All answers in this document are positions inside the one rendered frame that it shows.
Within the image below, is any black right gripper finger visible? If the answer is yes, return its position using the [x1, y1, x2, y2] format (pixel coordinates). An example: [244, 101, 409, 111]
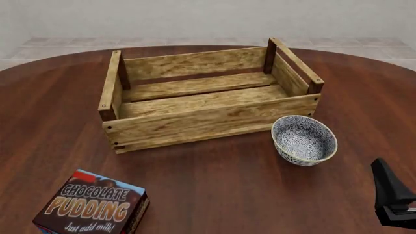
[370, 157, 416, 212]

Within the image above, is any wooden slat tray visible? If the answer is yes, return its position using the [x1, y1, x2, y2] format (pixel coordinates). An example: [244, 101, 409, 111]
[97, 37, 326, 155]

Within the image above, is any chocolate pudding box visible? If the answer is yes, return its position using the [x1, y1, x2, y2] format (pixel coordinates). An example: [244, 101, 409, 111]
[32, 168, 151, 234]

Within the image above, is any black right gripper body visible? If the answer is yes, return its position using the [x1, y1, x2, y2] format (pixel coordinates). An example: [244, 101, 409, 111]
[374, 203, 416, 229]

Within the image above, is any blue patterned bowl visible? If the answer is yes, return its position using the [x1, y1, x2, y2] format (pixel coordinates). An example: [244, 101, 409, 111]
[271, 115, 339, 168]

